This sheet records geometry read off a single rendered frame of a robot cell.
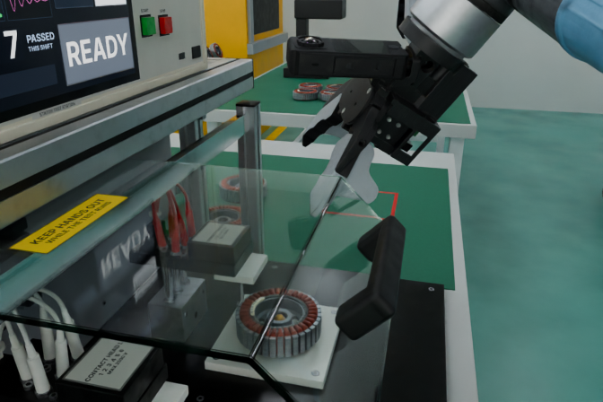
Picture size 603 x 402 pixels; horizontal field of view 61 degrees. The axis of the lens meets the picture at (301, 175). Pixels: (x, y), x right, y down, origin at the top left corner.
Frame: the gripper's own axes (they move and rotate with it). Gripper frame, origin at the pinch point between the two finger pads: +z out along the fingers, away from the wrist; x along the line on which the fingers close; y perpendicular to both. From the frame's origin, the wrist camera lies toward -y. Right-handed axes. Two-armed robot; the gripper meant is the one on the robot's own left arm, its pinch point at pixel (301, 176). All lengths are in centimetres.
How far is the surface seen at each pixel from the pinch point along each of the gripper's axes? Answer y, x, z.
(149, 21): -21.5, 7.4, -3.9
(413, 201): 46, 46, 17
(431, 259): 39.4, 20.5, 13.7
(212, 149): -8.0, 9.5, 7.7
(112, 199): -17.3, -14.1, 2.2
